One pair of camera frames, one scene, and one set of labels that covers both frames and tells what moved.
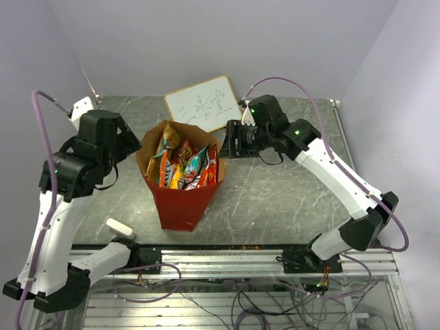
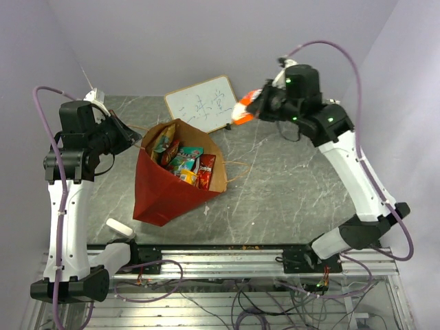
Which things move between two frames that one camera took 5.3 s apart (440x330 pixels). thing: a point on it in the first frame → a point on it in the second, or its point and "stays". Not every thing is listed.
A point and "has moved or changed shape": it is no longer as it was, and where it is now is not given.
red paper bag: (181, 210) has moved or changed shape
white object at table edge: (121, 228) stays
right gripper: (234, 130) → (259, 106)
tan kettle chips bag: (170, 138) has moved or changed shape
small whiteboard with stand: (210, 104) stays
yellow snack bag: (176, 176) → (188, 176)
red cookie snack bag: (185, 150) → (170, 152)
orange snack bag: (166, 171) → (240, 115)
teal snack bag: (195, 164) → (185, 159)
